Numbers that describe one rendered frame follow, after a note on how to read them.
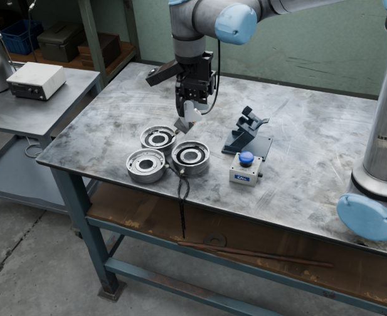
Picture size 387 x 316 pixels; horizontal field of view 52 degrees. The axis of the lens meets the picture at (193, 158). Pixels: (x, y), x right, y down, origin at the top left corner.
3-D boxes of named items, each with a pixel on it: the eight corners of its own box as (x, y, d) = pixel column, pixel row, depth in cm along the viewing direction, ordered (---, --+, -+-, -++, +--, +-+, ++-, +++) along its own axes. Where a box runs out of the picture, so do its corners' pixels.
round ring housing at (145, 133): (139, 139, 120) (137, 128, 117) (173, 132, 122) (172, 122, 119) (144, 162, 113) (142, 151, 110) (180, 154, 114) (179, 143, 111)
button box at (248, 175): (229, 181, 105) (229, 168, 102) (236, 163, 110) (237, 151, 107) (258, 189, 103) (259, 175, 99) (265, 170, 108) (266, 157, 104)
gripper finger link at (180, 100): (182, 120, 98) (180, 88, 93) (176, 118, 98) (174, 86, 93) (189, 111, 101) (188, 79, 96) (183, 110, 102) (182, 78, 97)
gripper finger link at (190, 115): (200, 136, 101) (200, 105, 95) (179, 132, 102) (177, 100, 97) (204, 130, 103) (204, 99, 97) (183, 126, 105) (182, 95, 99)
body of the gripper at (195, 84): (206, 107, 94) (204, 62, 86) (174, 101, 97) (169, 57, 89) (216, 90, 100) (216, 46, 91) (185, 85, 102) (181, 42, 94)
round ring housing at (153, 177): (126, 186, 106) (123, 175, 103) (130, 160, 113) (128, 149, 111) (165, 184, 106) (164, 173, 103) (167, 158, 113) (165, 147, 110)
